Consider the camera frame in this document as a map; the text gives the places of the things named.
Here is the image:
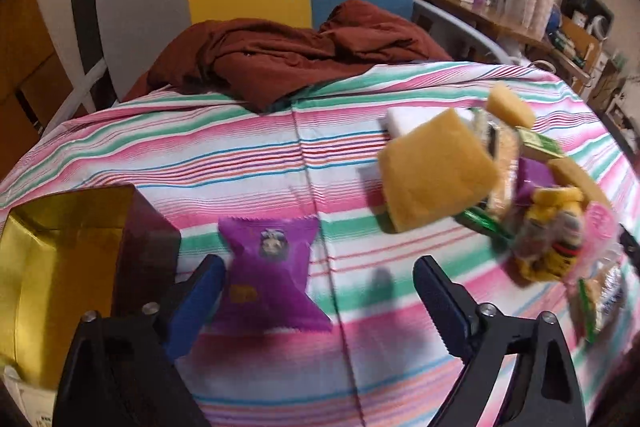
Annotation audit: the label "wooden wardrobe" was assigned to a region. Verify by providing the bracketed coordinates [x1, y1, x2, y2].
[0, 0, 76, 180]

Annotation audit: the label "white sponge block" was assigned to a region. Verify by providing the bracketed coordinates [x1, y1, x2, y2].
[381, 105, 476, 142]

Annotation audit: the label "striped bedsheet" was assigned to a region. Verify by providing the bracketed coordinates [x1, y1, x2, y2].
[0, 61, 637, 427]

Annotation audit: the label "grey bed rail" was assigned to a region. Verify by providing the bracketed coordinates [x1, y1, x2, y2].
[412, 0, 523, 66]

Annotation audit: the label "small yellow sponge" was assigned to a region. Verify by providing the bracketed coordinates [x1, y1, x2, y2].
[486, 83, 537, 130]

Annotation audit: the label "rice cracker packet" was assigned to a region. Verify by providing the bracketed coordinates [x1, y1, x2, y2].
[470, 107, 523, 218]
[575, 264, 628, 344]

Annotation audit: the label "gold cardboard box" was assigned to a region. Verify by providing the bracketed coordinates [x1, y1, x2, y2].
[0, 185, 182, 390]

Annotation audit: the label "cluttered shelf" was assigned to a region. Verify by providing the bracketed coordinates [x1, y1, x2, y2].
[545, 0, 640, 118]

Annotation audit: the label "wooden desk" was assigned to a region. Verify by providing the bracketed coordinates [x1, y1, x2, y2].
[414, 0, 593, 82]

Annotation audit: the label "brown cloth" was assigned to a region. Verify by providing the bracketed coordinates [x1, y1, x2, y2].
[122, 0, 453, 114]

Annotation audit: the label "yellow snack packet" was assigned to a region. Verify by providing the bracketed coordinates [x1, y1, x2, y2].
[511, 186, 586, 284]

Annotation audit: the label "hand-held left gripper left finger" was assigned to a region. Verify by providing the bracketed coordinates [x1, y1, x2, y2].
[52, 254, 227, 427]

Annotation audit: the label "small green box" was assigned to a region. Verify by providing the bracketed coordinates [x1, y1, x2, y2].
[516, 128, 563, 160]

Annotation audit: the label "small purple snack packet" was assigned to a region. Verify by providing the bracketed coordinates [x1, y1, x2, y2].
[515, 157, 555, 205]

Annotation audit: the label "large purple snack packet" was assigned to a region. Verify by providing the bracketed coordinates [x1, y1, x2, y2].
[212, 215, 333, 334]

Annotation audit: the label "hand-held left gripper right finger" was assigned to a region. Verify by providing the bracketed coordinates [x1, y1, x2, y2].
[413, 255, 587, 427]

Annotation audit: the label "white bed rail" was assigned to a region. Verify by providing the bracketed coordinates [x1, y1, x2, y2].
[42, 59, 110, 136]

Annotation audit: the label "pink snack packet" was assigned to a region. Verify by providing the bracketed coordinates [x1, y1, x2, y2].
[580, 201, 620, 268]

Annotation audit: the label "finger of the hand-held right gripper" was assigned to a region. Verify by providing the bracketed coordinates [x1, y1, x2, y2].
[619, 225, 640, 265]

